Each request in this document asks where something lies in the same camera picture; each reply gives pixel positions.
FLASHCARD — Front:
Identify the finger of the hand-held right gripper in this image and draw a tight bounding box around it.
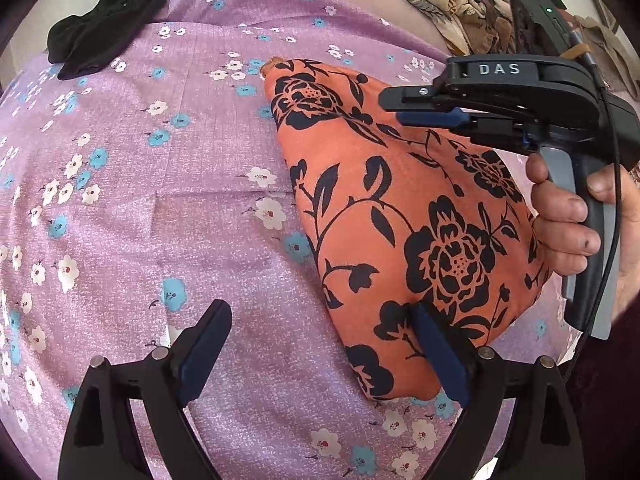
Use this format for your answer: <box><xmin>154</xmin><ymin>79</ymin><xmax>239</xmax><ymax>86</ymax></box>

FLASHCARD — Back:
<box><xmin>378</xmin><ymin>82</ymin><xmax>453</xmax><ymax>113</ymax></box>
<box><xmin>397</xmin><ymin>109</ymin><xmax>478</xmax><ymax>131</ymax></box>

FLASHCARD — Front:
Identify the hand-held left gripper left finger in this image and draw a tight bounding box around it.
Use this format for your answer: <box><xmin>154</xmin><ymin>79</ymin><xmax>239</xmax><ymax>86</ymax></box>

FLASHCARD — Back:
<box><xmin>57</xmin><ymin>299</ymin><xmax>233</xmax><ymax>480</ymax></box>

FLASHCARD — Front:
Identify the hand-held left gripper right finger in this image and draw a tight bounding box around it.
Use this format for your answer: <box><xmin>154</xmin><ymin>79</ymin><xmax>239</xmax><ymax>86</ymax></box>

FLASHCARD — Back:
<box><xmin>410</xmin><ymin>302</ymin><xmax>583</xmax><ymax>480</ymax></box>

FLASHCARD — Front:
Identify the orange black floral garment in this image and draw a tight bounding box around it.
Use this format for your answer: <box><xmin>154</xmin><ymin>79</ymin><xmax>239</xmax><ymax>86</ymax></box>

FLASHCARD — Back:
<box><xmin>260</xmin><ymin>57</ymin><xmax>553</xmax><ymax>403</ymax></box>

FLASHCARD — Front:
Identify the person's right hand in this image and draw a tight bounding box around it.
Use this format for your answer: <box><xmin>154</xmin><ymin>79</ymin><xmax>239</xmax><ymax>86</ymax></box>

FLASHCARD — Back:
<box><xmin>525</xmin><ymin>152</ymin><xmax>623</xmax><ymax>278</ymax></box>

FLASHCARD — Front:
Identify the tan cloth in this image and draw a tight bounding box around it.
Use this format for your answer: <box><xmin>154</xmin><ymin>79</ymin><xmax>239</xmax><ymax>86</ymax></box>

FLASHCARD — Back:
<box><xmin>570</xmin><ymin>15</ymin><xmax>640</xmax><ymax>101</ymax></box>

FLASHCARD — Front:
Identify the purple floral blanket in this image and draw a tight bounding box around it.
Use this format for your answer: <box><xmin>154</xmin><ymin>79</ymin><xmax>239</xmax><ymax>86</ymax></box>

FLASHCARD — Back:
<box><xmin>0</xmin><ymin>0</ymin><xmax>591</xmax><ymax>480</ymax></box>

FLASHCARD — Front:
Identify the dark maroon clothing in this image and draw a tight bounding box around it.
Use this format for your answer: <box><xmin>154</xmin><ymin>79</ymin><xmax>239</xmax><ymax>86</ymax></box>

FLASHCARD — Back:
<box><xmin>562</xmin><ymin>302</ymin><xmax>640</xmax><ymax>480</ymax></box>

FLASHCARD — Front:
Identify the black cloth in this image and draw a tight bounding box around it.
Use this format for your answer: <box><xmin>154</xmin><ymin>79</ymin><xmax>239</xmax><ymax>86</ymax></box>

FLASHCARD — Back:
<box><xmin>47</xmin><ymin>0</ymin><xmax>182</xmax><ymax>81</ymax></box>

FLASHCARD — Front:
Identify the black cable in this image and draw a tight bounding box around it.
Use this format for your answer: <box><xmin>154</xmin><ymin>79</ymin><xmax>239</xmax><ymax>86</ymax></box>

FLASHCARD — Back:
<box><xmin>570</xmin><ymin>30</ymin><xmax>626</xmax><ymax>338</ymax></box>

